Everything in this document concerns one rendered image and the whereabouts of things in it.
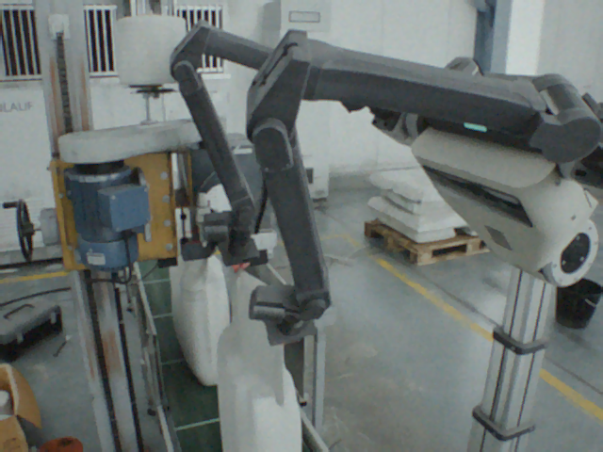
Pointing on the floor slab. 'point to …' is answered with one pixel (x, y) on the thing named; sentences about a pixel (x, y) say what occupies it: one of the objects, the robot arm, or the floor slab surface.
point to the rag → (62, 445)
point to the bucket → (578, 302)
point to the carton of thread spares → (11, 378)
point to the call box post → (318, 379)
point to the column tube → (73, 48)
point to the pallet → (422, 254)
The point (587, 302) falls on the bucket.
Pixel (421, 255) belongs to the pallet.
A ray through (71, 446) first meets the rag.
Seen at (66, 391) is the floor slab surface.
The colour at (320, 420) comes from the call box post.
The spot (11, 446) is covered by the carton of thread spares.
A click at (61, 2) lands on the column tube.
